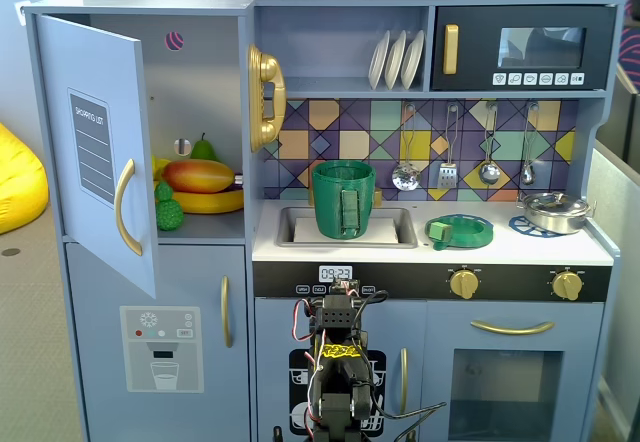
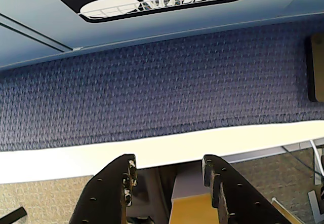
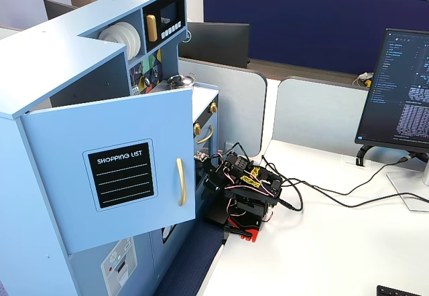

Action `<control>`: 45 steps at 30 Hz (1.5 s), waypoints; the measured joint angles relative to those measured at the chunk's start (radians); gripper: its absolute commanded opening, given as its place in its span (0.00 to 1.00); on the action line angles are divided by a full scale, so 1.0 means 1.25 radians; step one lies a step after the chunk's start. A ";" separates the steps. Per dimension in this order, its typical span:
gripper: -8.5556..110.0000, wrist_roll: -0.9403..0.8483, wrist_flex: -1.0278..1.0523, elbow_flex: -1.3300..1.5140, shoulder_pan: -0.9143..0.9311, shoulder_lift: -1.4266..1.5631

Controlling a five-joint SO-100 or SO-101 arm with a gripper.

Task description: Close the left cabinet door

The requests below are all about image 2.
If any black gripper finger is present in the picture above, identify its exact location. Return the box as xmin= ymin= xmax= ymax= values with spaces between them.
xmin=71 ymin=154 xmax=138 ymax=224
xmin=201 ymin=154 xmax=303 ymax=224

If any blue dishwasher cabinet door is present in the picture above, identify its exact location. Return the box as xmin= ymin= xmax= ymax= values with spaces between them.
xmin=0 ymin=0 xmax=324 ymax=57

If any metal rod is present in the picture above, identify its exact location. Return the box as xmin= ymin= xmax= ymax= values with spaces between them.
xmin=271 ymin=196 xmax=304 ymax=222

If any yellow grey box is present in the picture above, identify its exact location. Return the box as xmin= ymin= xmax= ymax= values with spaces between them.
xmin=171 ymin=173 xmax=218 ymax=224

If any black bar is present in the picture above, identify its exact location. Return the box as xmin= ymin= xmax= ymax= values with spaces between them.
xmin=0 ymin=207 xmax=28 ymax=224

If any blue woven carpet mat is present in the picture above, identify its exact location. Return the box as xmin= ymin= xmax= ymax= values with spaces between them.
xmin=0 ymin=18 xmax=324 ymax=152

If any blue toy kitchen body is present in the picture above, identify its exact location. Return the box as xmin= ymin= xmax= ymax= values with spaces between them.
xmin=0 ymin=13 xmax=82 ymax=70

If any white cable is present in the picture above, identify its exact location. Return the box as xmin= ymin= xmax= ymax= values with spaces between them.
xmin=310 ymin=139 xmax=322 ymax=165

